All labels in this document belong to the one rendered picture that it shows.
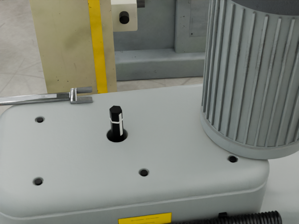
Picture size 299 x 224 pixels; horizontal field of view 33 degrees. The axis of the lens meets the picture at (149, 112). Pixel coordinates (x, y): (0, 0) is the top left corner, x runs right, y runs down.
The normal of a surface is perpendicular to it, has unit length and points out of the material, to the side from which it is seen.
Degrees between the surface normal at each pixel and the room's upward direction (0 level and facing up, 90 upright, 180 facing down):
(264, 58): 90
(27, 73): 0
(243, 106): 90
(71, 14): 90
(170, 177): 9
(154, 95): 0
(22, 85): 0
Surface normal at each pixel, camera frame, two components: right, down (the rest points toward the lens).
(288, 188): -0.01, -0.73
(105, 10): 0.15, 0.67
